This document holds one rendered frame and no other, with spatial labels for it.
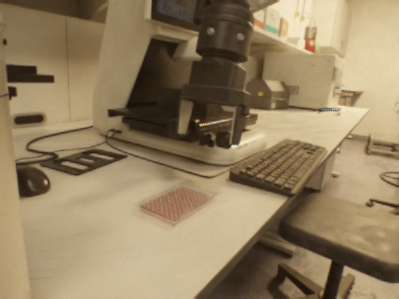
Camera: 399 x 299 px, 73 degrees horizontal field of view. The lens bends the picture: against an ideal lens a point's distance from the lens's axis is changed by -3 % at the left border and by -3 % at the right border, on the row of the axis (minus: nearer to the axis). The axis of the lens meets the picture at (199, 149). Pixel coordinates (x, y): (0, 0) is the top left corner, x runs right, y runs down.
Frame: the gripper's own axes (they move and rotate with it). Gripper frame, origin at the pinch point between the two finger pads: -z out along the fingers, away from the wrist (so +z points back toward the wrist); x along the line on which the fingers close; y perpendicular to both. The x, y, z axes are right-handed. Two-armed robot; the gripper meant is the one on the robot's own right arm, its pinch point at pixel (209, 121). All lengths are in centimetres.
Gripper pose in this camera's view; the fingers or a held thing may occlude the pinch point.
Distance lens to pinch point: 47.3
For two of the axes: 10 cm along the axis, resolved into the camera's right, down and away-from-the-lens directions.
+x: -8.3, -2.0, 5.3
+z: 1.8, -9.8, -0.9
